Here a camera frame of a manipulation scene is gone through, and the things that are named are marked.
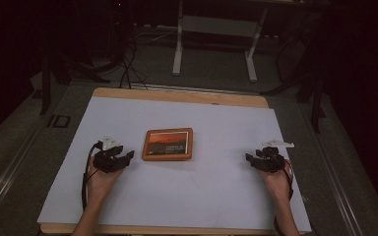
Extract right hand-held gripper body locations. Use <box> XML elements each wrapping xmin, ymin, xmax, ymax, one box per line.
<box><xmin>258</xmin><ymin>140</ymin><xmax>295</xmax><ymax>174</ymax></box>

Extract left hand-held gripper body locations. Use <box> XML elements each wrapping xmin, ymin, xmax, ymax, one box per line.
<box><xmin>93</xmin><ymin>135</ymin><xmax>125</xmax><ymax>174</ymax></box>

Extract person's left hand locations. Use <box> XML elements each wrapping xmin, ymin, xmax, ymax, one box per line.
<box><xmin>86</xmin><ymin>159</ymin><xmax>124</xmax><ymax>203</ymax></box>

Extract white table cover sheet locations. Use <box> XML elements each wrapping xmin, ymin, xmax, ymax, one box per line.
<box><xmin>36</xmin><ymin>95</ymin><xmax>313</xmax><ymax>233</ymax></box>

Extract black floor outlet box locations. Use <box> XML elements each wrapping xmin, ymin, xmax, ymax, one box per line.
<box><xmin>46</xmin><ymin>114</ymin><xmax>72</xmax><ymax>129</ymax></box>

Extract red and black gripper cable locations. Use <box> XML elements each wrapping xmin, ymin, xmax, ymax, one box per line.
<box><xmin>283</xmin><ymin>158</ymin><xmax>295</xmax><ymax>202</ymax></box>

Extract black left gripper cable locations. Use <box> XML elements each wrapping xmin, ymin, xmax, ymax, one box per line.
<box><xmin>81</xmin><ymin>142</ymin><xmax>102</xmax><ymax>211</ymax></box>

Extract black floor cables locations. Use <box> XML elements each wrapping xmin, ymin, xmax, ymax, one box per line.
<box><xmin>118</xmin><ymin>30</ymin><xmax>150</xmax><ymax>90</ymax></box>

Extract white metal desk frame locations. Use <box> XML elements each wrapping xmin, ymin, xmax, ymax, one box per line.
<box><xmin>171</xmin><ymin>0</ymin><xmax>270</xmax><ymax>84</ymax></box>

